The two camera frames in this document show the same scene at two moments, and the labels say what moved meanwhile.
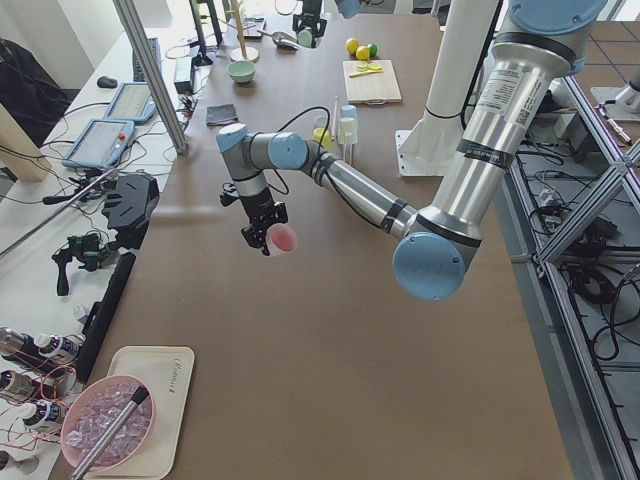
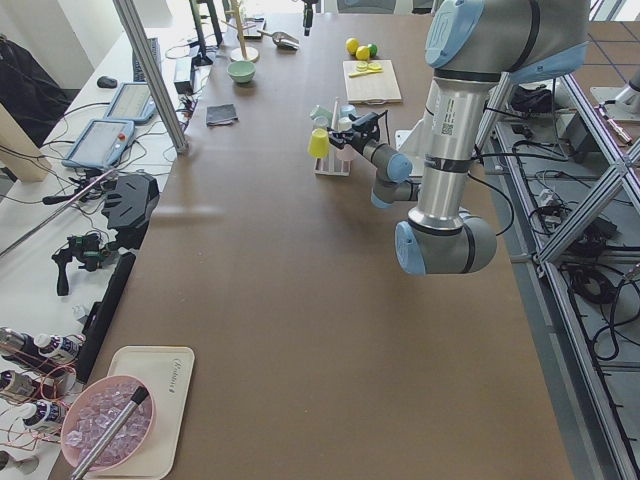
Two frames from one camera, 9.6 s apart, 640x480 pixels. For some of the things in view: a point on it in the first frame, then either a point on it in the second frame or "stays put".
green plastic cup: [305, 37] -> [320, 111]
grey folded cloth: [221, 114] stays put
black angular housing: [130, 207] stays put
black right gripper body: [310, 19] -> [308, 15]
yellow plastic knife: [355, 74] stays put
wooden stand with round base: [242, 53] stays put
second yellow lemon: [362, 53] stays put
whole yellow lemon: [352, 44] stays put
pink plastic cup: [281, 240] -> [347, 153]
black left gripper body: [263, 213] -> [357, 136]
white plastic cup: [347, 131] stays put
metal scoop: [282, 39] stays put
